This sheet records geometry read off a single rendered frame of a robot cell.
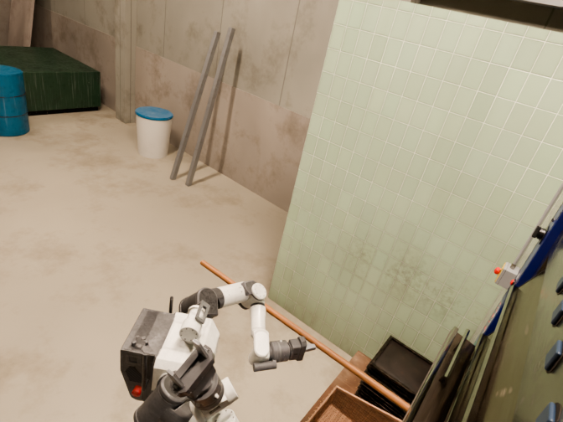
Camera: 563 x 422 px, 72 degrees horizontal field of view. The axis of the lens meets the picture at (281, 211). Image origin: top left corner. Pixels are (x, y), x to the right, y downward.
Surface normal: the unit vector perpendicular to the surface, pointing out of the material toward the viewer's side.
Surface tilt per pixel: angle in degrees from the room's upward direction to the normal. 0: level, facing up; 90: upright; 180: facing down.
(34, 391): 0
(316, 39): 90
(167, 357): 0
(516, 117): 90
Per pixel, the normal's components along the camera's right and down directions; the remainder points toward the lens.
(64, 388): 0.20, -0.85
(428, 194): -0.60, 0.28
